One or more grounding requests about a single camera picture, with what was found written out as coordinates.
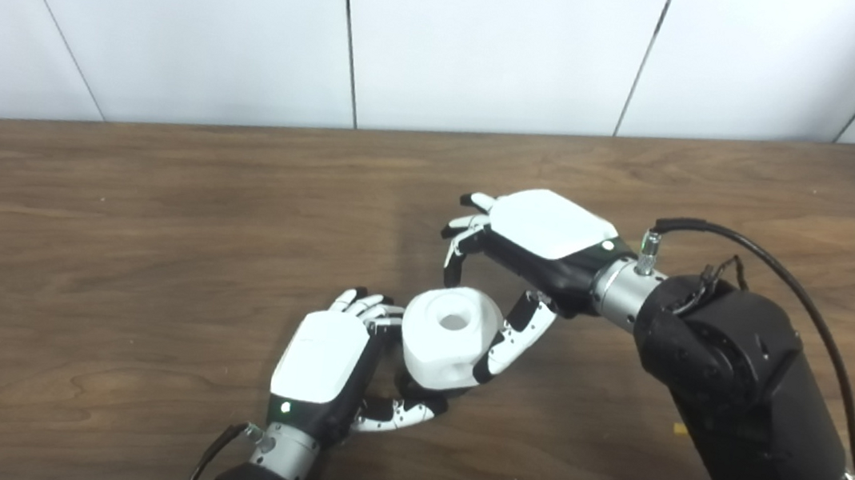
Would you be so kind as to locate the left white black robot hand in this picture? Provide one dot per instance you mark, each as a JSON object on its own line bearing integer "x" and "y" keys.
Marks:
{"x": 321, "y": 357}

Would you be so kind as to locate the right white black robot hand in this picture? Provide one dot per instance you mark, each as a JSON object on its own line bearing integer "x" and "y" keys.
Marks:
{"x": 550, "y": 222}

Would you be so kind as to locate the black flanged holder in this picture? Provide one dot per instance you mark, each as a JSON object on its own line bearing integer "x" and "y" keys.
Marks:
{"x": 410, "y": 389}

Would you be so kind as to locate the round white piece with holes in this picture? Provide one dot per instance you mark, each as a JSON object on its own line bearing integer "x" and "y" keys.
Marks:
{"x": 435, "y": 353}

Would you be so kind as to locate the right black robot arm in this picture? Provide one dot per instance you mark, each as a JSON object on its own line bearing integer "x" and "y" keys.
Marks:
{"x": 748, "y": 389}

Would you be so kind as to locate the small yellow scrap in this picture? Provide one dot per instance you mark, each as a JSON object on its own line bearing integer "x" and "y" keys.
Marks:
{"x": 680, "y": 430}

